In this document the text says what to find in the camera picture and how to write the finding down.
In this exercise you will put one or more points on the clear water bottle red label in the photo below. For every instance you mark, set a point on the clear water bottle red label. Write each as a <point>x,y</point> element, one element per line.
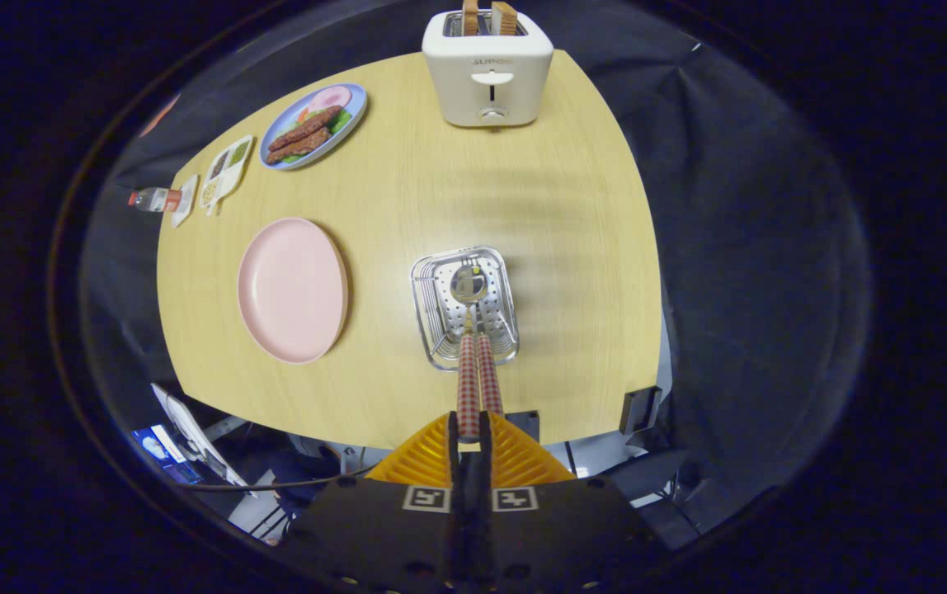
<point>156,200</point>

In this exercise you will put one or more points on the black backdrop cloth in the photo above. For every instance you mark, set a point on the black backdrop cloth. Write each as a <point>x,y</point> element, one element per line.
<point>754,247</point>

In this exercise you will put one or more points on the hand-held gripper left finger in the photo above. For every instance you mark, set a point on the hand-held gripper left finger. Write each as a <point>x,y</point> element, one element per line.
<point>455,495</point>

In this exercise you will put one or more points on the white compartment condiment tray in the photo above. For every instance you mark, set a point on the white compartment condiment tray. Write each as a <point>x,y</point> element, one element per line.
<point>226,169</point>

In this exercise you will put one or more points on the brown meat patty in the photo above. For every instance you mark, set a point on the brown meat patty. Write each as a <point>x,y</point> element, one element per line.
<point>307,128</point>
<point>299,145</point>

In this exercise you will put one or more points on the cream white toaster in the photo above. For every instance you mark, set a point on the cream white toaster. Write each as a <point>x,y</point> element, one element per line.
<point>457,91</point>

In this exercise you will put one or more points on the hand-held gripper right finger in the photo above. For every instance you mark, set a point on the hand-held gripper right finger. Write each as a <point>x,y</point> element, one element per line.
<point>483,511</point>

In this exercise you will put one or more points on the white square coaster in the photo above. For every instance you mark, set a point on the white square coaster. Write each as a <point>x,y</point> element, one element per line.
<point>187,202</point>

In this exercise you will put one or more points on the pink ham slice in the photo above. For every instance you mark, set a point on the pink ham slice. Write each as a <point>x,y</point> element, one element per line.
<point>330,97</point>

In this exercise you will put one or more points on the pink round plate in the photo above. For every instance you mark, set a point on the pink round plate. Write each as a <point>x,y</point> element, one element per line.
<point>292,289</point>

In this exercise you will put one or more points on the brown toast slice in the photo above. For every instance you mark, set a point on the brown toast slice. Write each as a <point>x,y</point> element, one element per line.
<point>505,18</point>
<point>470,18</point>

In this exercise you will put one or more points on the green lettuce leaf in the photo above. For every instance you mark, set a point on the green lettuce leaf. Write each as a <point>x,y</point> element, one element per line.
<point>342,120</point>

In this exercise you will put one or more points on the blue food plate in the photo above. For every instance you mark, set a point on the blue food plate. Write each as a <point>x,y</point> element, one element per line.
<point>355,103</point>

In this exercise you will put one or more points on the blue lit screen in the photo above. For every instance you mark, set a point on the blue lit screen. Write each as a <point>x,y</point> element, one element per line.
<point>164,454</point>

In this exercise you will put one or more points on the black table bracket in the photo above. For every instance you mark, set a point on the black table bracket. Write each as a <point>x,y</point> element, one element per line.
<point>640,410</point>
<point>530,425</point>

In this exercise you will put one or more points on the white flat panel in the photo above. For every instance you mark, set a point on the white flat panel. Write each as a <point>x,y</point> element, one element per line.
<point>193,437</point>

